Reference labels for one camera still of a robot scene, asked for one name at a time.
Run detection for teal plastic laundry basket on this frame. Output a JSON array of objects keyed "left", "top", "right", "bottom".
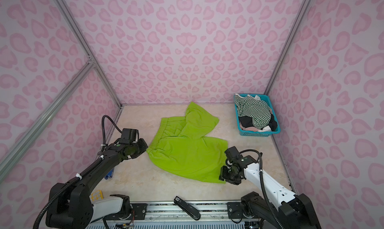
[{"left": 234, "top": 94, "right": 281, "bottom": 137}]

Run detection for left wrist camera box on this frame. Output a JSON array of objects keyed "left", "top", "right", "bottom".
[{"left": 119, "top": 128, "right": 140, "bottom": 145}]

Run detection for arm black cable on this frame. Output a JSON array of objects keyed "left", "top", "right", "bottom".
[
  {"left": 32, "top": 114, "right": 124, "bottom": 229},
  {"left": 238, "top": 149, "right": 286, "bottom": 229}
]

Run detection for lime green shorts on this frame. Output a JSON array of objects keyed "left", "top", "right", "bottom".
[{"left": 147, "top": 102, "right": 228, "bottom": 184}]

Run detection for blue stapler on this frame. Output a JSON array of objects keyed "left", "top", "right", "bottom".
[{"left": 104, "top": 170, "right": 114, "bottom": 180}]

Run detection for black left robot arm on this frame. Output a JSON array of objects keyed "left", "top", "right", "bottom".
[{"left": 42, "top": 138, "right": 148, "bottom": 229}]

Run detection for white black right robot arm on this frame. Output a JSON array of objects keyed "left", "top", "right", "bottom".
[{"left": 219, "top": 156, "right": 321, "bottom": 229}]

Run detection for yellow calculator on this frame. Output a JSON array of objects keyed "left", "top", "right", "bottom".
[{"left": 90, "top": 190, "right": 104, "bottom": 202}]

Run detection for green white striped shirt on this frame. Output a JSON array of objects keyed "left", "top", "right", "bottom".
[{"left": 234, "top": 94, "right": 272, "bottom": 131}]

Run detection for aluminium frame corner post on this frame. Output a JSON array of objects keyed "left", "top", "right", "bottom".
[{"left": 1, "top": 0, "right": 122, "bottom": 180}]

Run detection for black garment in basket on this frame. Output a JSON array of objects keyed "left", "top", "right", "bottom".
[{"left": 239, "top": 115, "right": 278, "bottom": 132}]

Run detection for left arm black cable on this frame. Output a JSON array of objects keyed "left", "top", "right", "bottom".
[{"left": 32, "top": 114, "right": 124, "bottom": 229}]

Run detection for black stapler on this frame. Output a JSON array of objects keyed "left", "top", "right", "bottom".
[{"left": 174, "top": 196, "right": 201, "bottom": 221}]

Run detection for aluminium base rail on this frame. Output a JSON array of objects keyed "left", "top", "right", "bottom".
[{"left": 56, "top": 198, "right": 319, "bottom": 229}]

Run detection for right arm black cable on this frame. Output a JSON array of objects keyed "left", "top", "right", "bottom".
[{"left": 238, "top": 149, "right": 286, "bottom": 229}]

